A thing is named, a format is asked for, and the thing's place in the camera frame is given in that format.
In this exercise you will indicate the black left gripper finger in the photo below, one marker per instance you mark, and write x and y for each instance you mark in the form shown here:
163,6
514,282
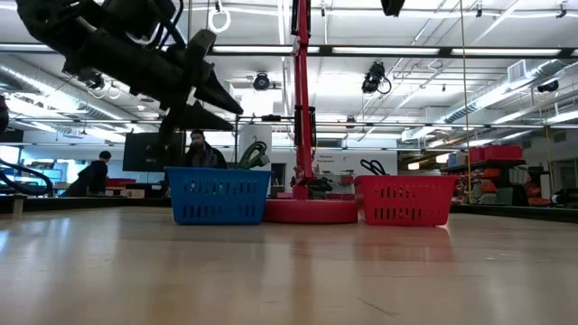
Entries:
198,119
221,97

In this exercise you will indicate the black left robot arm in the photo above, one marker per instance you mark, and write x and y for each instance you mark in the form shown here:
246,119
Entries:
54,18

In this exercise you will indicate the person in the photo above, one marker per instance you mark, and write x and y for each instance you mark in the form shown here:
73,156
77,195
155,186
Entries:
203,155
90,178

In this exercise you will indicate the black monitor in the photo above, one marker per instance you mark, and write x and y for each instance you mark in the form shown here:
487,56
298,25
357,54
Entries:
144,153

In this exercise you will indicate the blue plastic basket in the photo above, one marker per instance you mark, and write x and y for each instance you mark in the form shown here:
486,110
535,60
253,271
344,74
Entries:
219,196

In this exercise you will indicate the red desk lamp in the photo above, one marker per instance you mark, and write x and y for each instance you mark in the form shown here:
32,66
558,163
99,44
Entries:
301,113

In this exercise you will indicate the red tray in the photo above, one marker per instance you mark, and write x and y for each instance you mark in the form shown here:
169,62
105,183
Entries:
121,182

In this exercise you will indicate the red plastic basket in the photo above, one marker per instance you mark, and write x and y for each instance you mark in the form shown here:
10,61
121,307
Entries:
406,198

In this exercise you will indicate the shelf with orange bins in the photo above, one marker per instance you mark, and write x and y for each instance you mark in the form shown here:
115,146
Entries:
496,180

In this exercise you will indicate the black round ceiling camera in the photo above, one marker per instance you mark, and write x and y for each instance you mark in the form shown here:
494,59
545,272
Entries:
261,81

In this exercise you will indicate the black aluminium table frame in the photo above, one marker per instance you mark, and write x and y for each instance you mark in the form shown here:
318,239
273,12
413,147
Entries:
519,212

